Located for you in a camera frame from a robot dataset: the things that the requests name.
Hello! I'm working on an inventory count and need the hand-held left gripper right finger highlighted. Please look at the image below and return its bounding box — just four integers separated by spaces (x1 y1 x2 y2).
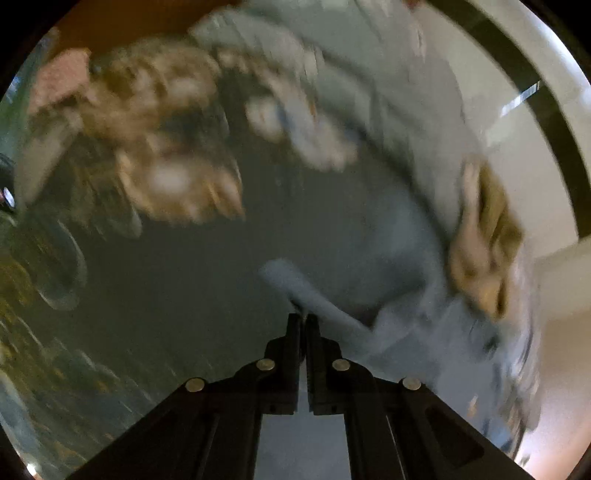
305 315 536 480

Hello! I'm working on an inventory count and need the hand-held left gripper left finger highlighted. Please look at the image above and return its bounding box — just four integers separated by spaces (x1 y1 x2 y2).
69 313 303 480

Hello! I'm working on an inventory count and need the blue garment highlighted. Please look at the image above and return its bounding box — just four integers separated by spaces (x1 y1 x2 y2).
259 185 532 480

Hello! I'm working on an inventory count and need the teal floral bed sheet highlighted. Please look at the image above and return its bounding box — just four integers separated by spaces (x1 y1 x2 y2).
0 28 444 480

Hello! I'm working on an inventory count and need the tan knitted garment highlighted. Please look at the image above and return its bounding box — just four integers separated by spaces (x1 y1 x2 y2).
448 157 525 319

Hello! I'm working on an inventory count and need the light blue floral duvet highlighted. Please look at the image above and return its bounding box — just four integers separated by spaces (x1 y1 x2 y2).
189 0 543 457

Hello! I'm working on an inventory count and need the white wardrobe with black stripe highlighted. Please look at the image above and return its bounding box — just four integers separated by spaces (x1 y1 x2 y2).
416 0 591 480

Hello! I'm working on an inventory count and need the pink knitted cloth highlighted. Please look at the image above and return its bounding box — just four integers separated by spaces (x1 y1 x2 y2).
28 50 90 116

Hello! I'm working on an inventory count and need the orange wooden headboard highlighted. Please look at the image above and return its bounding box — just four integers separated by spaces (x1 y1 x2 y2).
55 0 241 51

